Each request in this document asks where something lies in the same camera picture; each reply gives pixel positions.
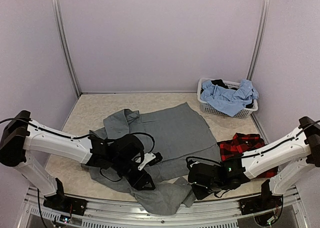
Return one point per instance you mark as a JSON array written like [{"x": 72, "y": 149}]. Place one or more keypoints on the red black plaid shirt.
[{"x": 239, "y": 144}]

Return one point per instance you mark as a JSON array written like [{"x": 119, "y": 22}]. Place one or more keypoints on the white plastic laundry basket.
[{"x": 227, "y": 98}]

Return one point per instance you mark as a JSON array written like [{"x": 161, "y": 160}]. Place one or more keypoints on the light blue shirt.
[{"x": 225, "y": 97}]

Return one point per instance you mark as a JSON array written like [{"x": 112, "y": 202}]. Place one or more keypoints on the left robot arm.
[{"x": 22, "y": 135}]

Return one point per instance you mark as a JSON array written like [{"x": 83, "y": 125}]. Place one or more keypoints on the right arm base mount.
[{"x": 262, "y": 202}]

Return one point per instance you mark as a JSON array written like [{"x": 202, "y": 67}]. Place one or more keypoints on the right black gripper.
[{"x": 199, "y": 194}]

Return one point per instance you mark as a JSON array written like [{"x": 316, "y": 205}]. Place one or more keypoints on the left aluminium frame post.
[{"x": 65, "y": 48}]

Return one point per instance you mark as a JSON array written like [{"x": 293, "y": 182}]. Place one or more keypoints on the right aluminium frame post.
[{"x": 259, "y": 38}]

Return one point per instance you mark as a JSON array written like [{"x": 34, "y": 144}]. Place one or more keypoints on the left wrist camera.
[{"x": 149, "y": 159}]

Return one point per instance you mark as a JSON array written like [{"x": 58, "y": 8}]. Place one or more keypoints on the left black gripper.
[{"x": 143, "y": 178}]

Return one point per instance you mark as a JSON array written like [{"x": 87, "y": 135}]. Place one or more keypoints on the grey long sleeve shirt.
[{"x": 176, "y": 133}]

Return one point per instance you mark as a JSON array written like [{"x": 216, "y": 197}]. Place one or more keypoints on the black garment in basket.
[{"x": 220, "y": 84}]

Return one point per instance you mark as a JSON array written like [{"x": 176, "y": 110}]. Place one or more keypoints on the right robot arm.
[{"x": 299, "y": 150}]

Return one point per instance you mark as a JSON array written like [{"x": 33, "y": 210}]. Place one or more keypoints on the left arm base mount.
[{"x": 61, "y": 202}]

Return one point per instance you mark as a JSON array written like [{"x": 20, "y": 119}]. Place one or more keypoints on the aluminium frame post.
[
  {"x": 259, "y": 38},
  {"x": 65, "y": 48}
]

